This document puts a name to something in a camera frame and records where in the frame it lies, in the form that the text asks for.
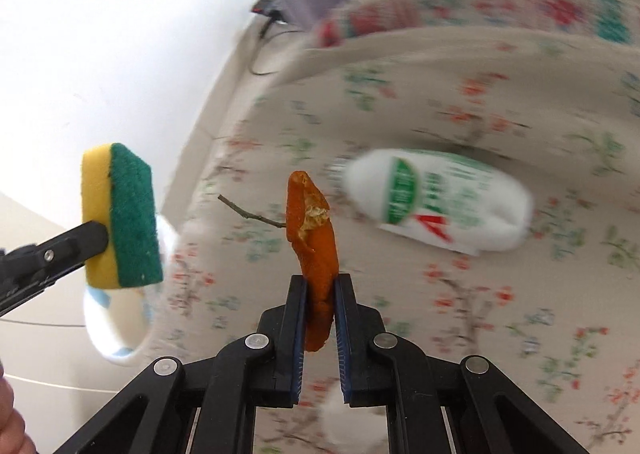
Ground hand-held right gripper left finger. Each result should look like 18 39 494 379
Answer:
55 276 307 454

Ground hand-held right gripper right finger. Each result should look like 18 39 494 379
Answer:
335 273 592 454

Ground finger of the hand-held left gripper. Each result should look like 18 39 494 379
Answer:
0 221 109 319

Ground yellow green sponge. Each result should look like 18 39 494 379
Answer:
81 142 165 290

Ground orange peel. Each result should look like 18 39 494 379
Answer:
284 170 340 353

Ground white patterned trash bin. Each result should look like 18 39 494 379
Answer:
81 213 182 368

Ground person's left hand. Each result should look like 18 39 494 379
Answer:
0 363 39 454

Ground floral beige blanket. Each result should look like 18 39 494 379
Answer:
145 0 640 454

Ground thin brown twig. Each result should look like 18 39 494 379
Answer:
218 194 288 230

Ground white foil-capped yogurt bottle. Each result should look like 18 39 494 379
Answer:
330 148 534 256

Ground black cable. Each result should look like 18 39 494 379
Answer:
247 16 307 77

